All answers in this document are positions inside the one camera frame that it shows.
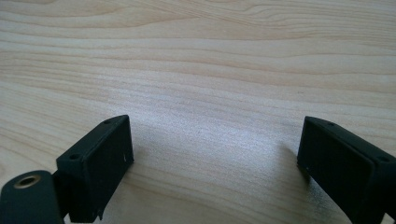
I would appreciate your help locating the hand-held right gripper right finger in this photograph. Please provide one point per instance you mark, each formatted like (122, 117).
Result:
(339, 168)

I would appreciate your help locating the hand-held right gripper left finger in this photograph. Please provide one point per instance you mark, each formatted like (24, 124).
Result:
(96, 168)

